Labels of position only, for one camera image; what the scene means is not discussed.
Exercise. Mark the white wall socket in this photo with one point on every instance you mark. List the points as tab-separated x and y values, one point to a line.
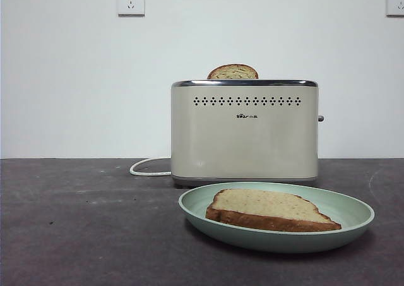
395	2
131	1

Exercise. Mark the large brown bread slice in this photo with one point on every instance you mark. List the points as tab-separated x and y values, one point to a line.
268	207

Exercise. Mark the cream toaster with chrome top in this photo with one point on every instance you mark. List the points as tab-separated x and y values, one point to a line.
240	144

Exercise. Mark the pale green round plate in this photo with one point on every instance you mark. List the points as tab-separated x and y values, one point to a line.
268	243

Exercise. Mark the small brown bread slice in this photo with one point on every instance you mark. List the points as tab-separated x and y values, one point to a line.
233	72

